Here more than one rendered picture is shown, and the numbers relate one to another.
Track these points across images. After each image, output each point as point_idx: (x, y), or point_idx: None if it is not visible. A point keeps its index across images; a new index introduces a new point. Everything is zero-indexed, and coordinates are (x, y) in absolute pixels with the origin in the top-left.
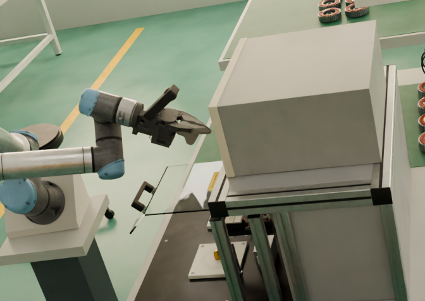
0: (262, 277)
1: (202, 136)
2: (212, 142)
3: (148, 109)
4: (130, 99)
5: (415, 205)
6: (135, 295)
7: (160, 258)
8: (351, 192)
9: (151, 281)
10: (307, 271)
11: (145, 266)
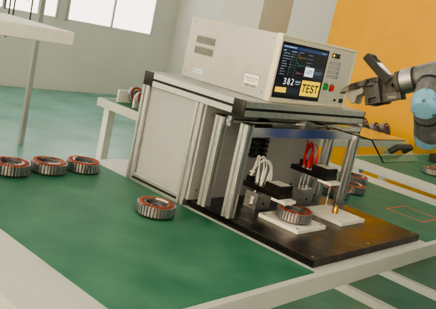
0: (313, 200)
1: (222, 302)
2: (222, 285)
3: (390, 76)
4: (405, 68)
5: None
6: (411, 245)
7: (379, 239)
8: None
9: (394, 235)
10: None
11: (394, 252)
